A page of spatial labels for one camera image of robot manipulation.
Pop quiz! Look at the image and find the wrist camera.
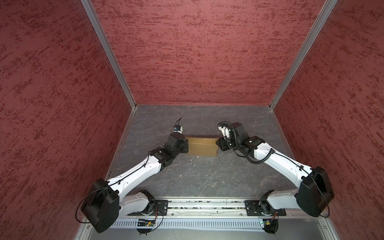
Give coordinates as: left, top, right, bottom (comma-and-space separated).
218, 125, 231, 141
171, 125, 183, 134

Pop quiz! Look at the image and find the white slotted cable duct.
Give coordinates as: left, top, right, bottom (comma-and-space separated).
110, 218, 264, 231

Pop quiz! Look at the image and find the aluminium corner post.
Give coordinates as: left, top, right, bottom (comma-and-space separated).
81, 0, 137, 111
269, 0, 338, 112

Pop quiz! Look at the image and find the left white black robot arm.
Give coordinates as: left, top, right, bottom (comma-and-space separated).
77, 131, 189, 233

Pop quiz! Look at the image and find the aluminium front rail frame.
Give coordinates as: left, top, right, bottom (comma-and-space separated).
75, 197, 340, 240

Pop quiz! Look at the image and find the right aluminium corner post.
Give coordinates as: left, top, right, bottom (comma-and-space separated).
269, 0, 338, 112

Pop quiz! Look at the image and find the left aluminium corner post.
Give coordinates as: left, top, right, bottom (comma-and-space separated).
81, 0, 137, 111

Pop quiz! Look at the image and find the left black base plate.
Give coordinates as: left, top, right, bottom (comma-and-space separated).
129, 200, 169, 217

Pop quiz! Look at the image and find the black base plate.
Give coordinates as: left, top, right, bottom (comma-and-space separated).
129, 200, 169, 217
244, 200, 287, 217

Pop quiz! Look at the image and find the right controller board with wires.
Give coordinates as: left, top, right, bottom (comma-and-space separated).
263, 214, 279, 235

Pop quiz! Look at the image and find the left controller board with wires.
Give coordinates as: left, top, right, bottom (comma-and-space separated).
136, 210, 165, 235

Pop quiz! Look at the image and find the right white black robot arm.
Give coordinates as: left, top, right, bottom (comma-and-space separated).
216, 121, 335, 217

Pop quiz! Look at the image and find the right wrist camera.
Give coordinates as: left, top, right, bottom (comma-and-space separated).
218, 125, 231, 141

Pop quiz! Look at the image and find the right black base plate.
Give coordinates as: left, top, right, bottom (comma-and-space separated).
244, 200, 287, 217

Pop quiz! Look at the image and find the brown cardboard box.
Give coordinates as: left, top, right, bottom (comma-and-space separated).
186, 137, 219, 157

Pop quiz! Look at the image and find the controller board with wires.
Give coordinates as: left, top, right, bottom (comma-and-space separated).
136, 210, 165, 235
263, 214, 279, 235

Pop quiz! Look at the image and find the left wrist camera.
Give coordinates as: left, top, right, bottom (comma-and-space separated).
171, 125, 183, 134

